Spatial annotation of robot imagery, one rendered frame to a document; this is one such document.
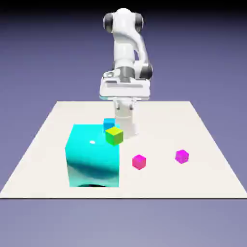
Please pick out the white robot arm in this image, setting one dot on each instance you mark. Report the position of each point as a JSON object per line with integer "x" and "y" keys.
{"x": 125, "y": 38}

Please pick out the small magenta cube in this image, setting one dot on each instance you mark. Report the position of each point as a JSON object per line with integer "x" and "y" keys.
{"x": 182, "y": 156}

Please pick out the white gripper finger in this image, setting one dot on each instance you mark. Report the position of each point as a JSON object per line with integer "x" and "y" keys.
{"x": 132, "y": 105}
{"x": 117, "y": 105}

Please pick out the small green cube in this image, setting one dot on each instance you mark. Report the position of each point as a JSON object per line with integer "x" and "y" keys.
{"x": 114, "y": 136}

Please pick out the small pink cube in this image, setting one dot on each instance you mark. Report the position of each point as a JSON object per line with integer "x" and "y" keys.
{"x": 139, "y": 162}

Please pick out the small blue cube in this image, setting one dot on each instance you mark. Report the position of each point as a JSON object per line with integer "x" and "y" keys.
{"x": 108, "y": 123}

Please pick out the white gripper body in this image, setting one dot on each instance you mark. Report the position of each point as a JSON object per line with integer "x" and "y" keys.
{"x": 125, "y": 92}

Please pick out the large cyan box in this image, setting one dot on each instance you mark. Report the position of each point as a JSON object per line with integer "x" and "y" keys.
{"x": 90, "y": 158}

